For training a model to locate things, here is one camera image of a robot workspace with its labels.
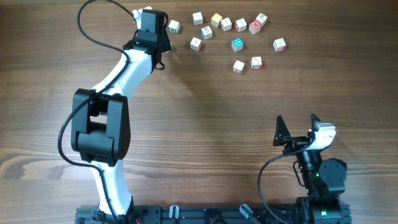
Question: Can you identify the red letter A block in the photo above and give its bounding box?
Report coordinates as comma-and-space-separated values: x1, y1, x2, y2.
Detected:
233, 60, 244, 74

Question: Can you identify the green letter A block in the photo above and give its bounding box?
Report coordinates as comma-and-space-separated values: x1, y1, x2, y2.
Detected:
169, 20, 180, 34

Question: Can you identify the plain white wooden block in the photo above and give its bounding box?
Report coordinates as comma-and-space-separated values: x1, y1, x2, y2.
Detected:
192, 12, 203, 26

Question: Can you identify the red letter Y block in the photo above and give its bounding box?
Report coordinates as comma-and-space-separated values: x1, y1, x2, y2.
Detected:
273, 38, 287, 52

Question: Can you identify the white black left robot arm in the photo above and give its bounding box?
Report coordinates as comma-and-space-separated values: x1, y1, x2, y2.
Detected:
71, 7, 172, 220

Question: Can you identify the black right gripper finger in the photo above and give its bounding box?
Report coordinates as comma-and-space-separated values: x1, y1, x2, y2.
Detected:
310, 113, 320, 131
273, 115, 292, 146

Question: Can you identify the red top wooden block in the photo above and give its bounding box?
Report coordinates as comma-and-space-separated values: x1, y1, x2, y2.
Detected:
249, 20, 261, 34

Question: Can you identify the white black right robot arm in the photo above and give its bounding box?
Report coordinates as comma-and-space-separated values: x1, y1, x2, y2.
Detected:
273, 114, 351, 223

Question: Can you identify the red drawing wooden block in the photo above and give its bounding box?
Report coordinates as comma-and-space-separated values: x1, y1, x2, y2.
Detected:
235, 18, 247, 32

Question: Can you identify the red letter I block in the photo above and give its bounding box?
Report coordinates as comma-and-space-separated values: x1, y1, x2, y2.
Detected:
251, 57, 262, 69

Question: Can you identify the apple picture wooden block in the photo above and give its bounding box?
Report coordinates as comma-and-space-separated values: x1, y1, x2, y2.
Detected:
220, 17, 232, 32

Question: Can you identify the red letter M block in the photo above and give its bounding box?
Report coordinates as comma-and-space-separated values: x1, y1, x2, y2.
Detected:
190, 37, 202, 51

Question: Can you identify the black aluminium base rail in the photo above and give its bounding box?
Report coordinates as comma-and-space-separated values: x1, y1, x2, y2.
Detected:
75, 203, 352, 224

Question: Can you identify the yellow top wooden block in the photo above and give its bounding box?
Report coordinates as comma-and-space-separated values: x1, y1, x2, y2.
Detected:
211, 13, 223, 27

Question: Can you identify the red number 6 block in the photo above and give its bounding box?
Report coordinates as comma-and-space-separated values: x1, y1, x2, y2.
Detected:
256, 13, 268, 27

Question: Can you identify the blue top spiral block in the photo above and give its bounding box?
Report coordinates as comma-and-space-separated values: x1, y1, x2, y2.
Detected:
231, 38, 244, 52

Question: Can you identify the letter B wooden block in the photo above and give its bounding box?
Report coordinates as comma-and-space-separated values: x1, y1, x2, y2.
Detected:
201, 26, 213, 40

